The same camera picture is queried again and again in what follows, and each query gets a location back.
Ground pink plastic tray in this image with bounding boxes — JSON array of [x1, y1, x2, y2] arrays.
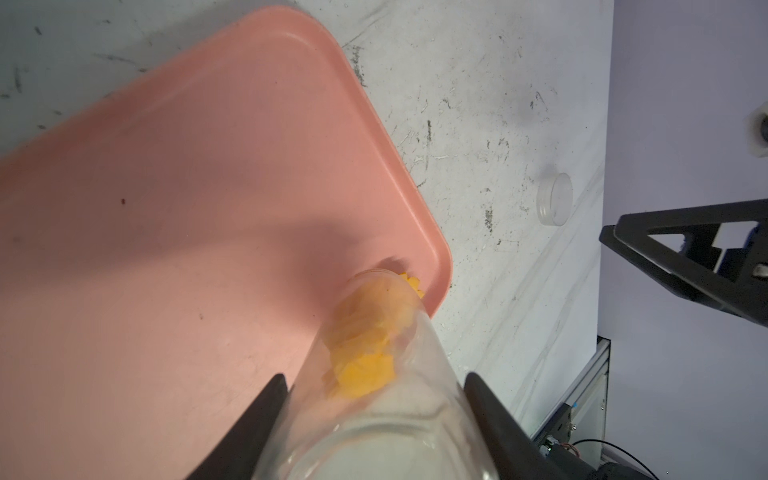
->
[[1, 6, 452, 479]]

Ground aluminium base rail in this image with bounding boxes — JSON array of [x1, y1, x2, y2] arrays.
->
[[530, 335, 655, 480]]

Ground clear plastic cookie jar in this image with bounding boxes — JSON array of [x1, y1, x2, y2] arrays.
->
[[254, 269, 497, 479]]

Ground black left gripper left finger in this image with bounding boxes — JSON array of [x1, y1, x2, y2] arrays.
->
[[187, 373, 288, 480]]

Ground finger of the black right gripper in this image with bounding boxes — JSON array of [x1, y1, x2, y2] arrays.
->
[[599, 199, 767, 327]]

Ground orange cookies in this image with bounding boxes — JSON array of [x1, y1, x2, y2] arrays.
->
[[320, 270, 425, 399]]

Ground clear plastic jar lid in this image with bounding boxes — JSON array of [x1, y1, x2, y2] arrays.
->
[[536, 173, 573, 227]]

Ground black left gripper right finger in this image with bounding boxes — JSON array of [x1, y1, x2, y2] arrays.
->
[[464, 372, 565, 480]]

